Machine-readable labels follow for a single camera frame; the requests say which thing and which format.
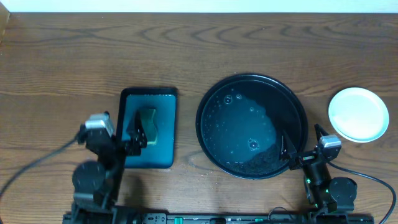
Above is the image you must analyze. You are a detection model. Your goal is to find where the round black tray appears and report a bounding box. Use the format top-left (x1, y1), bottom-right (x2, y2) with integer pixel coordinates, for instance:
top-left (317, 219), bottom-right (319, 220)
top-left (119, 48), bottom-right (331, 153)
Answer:
top-left (196, 73), bottom-right (308, 179)

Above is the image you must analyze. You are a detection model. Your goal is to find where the green yellow sponge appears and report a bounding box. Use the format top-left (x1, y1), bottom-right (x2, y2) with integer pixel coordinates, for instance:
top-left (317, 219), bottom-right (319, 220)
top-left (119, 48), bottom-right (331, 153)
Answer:
top-left (139, 108), bottom-right (158, 146)

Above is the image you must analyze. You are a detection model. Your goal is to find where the light green plate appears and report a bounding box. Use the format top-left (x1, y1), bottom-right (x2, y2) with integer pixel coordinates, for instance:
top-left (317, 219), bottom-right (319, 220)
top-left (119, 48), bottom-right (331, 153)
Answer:
top-left (328, 87), bottom-right (389, 143)

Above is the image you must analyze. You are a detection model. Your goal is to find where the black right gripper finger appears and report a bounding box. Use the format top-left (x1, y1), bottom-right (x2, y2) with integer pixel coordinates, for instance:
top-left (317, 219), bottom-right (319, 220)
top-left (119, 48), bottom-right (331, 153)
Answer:
top-left (279, 129), bottom-right (297, 161)
top-left (314, 124), bottom-right (329, 140)

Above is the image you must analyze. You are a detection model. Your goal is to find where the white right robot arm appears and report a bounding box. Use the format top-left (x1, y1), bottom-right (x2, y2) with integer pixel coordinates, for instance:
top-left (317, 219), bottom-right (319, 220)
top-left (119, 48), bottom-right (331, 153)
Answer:
top-left (279, 124), bottom-right (357, 223)

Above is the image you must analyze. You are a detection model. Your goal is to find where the black rectangular water tray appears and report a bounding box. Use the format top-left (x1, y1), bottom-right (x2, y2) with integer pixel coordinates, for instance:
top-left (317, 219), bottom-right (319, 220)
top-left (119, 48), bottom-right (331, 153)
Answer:
top-left (116, 87), bottom-right (177, 169)

